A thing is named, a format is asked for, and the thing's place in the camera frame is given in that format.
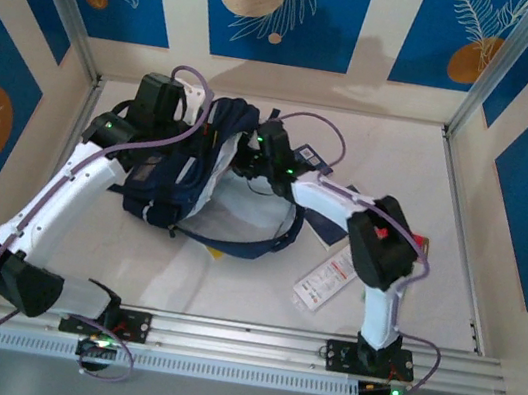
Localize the navy blue backpack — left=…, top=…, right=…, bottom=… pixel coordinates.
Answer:
left=90, top=76, right=325, bottom=269

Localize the navy book yellow label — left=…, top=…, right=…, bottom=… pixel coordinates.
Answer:
left=304, top=212, right=357, bottom=250

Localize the white blister pack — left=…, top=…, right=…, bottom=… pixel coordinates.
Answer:
left=288, top=241, right=362, bottom=319

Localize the red packet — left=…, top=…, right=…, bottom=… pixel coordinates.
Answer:
left=410, top=232, right=432, bottom=251

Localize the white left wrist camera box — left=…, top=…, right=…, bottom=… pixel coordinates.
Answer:
left=177, top=81, right=217, bottom=129

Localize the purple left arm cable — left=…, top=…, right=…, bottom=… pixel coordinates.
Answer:
left=0, top=36, right=223, bottom=390

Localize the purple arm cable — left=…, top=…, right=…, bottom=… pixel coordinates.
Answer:
left=231, top=107, right=480, bottom=395
left=0, top=36, right=223, bottom=390

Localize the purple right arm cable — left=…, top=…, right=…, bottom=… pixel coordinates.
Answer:
left=231, top=107, right=480, bottom=395

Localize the aluminium side rail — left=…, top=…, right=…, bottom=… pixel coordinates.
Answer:
left=406, top=127, right=521, bottom=358
left=0, top=66, right=106, bottom=299

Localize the long aluminium mounting rail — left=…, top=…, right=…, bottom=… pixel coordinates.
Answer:
left=0, top=274, right=514, bottom=395

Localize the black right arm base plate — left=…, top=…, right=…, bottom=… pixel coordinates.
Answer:
left=321, top=337, right=419, bottom=386

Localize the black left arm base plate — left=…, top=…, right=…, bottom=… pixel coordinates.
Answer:
left=57, top=298, right=153, bottom=347

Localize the white slotted cable duct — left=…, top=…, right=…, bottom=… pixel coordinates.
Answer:
left=0, top=321, right=361, bottom=395

